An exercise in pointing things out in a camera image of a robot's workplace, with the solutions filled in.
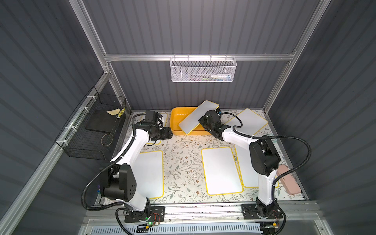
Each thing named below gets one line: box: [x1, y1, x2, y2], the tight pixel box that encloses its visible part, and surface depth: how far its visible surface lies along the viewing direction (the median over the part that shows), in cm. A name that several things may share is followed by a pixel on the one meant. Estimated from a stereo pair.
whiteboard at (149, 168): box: [132, 150, 165, 199], surface depth 88 cm
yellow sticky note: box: [106, 108, 121, 116], surface depth 82 cm
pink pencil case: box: [276, 164, 302, 196], surface depth 82 cm
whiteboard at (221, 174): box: [201, 146, 244, 196], surface depth 91 cm
